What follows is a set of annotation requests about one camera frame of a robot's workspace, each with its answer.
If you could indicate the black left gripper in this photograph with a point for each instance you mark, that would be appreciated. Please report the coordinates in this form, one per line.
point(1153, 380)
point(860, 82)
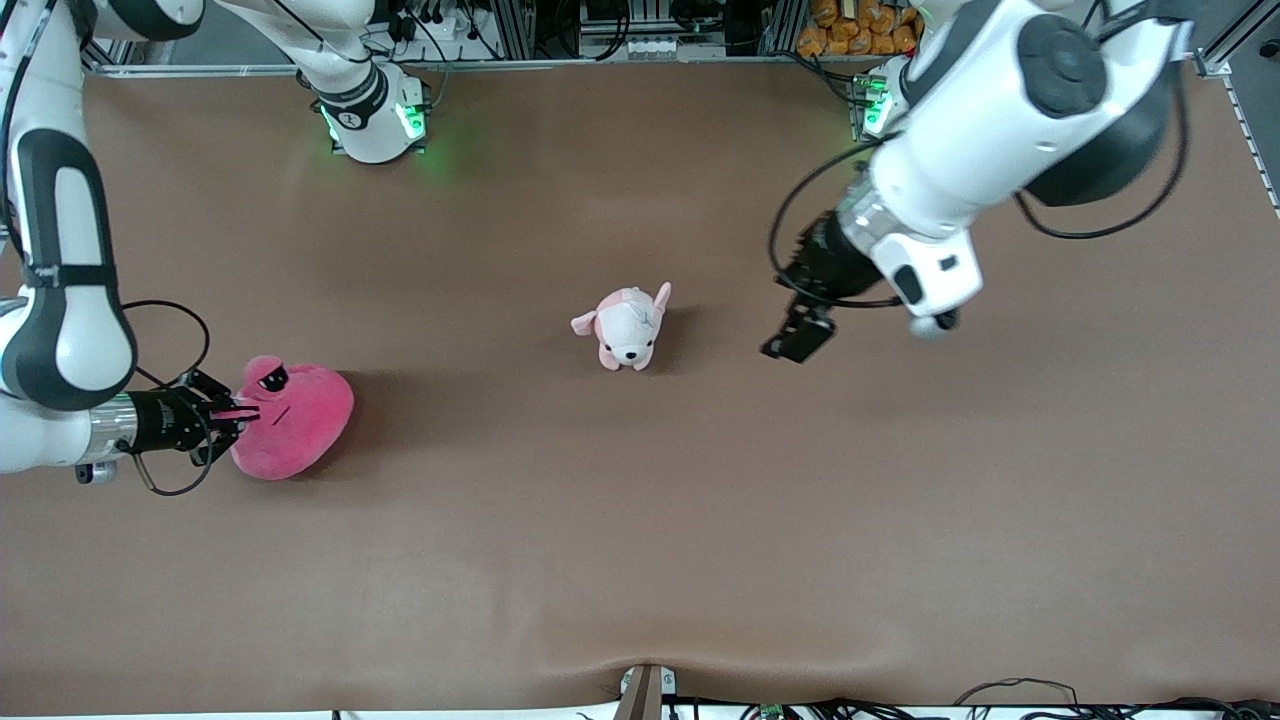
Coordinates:
point(832, 262)

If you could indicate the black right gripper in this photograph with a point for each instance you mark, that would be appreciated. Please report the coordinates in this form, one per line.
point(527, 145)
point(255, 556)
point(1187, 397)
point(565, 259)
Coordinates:
point(165, 421)

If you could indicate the round hot pink plush toy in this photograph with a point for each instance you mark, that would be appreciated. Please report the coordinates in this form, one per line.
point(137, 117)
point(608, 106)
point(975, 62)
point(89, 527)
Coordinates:
point(295, 420)

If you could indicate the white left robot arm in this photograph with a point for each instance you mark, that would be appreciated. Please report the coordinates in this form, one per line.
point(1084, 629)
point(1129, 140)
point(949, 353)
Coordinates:
point(1000, 110)

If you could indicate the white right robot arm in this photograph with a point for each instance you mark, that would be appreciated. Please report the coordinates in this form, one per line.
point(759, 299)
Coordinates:
point(60, 300)

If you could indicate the orange plush toy pile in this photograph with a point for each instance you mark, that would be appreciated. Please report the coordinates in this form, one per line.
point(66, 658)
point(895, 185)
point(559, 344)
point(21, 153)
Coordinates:
point(860, 30)

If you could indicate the pale pink plush dog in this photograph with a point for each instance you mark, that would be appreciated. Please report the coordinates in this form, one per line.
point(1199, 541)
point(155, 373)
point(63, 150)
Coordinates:
point(628, 330)

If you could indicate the white power strip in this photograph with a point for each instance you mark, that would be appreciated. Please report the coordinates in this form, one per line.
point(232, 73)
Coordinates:
point(657, 47)

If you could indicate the aluminium table edge rail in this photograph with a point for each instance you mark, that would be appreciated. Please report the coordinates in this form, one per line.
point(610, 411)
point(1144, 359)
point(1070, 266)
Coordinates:
point(600, 65)

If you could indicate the aluminium frame post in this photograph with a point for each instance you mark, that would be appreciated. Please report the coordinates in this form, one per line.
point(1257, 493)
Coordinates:
point(110, 55)
point(1235, 35)

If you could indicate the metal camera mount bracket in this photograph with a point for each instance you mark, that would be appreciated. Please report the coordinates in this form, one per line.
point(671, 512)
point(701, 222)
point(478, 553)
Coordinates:
point(645, 692)

